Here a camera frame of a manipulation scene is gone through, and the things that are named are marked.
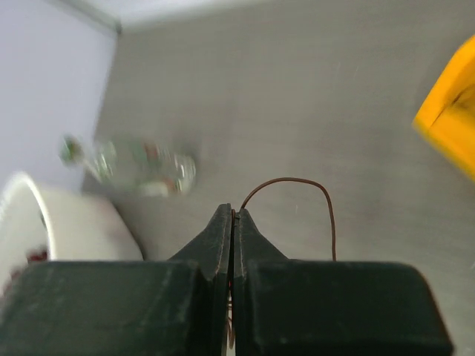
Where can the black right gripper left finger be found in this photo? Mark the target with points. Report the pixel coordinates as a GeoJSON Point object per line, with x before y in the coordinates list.
{"type": "Point", "coordinates": [172, 307]}

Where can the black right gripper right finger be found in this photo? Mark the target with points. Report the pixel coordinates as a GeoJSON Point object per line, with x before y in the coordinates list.
{"type": "Point", "coordinates": [283, 306]}

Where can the clear glass bottle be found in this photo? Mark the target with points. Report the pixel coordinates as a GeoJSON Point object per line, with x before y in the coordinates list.
{"type": "Point", "coordinates": [132, 164]}

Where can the yellow plastic bin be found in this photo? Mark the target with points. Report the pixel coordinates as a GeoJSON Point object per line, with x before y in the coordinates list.
{"type": "Point", "coordinates": [446, 116]}

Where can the white fruit basket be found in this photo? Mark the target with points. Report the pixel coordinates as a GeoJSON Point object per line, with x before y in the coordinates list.
{"type": "Point", "coordinates": [44, 223]}

